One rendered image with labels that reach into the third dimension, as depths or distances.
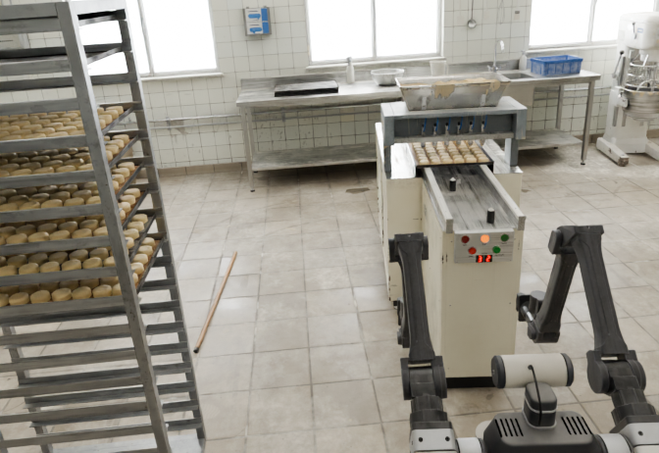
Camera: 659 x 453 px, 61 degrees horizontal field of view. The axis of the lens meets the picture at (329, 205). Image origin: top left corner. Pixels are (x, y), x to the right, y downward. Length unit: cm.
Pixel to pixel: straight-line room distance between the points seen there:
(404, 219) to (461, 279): 71
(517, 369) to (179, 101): 514
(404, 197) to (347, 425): 119
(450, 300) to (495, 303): 20
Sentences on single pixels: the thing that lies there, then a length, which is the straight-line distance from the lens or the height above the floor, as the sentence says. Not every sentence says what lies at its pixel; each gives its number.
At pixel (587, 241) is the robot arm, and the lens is 156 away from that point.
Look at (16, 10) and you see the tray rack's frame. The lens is 145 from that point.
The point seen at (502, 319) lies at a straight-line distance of 262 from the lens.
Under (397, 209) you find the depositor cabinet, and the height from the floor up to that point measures 66.
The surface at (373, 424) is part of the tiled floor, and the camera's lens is 265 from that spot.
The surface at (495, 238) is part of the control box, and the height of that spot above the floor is 81.
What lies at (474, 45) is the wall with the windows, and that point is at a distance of 615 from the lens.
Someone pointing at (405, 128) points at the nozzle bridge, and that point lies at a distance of 299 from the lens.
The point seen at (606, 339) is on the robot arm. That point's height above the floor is 100.
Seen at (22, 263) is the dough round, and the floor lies 114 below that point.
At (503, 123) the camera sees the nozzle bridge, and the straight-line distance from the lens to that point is 308.
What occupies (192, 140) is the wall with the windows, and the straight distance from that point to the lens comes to 610.
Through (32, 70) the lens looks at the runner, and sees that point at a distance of 149.
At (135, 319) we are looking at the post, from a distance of 162.
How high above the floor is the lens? 182
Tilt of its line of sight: 22 degrees down
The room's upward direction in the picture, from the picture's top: 4 degrees counter-clockwise
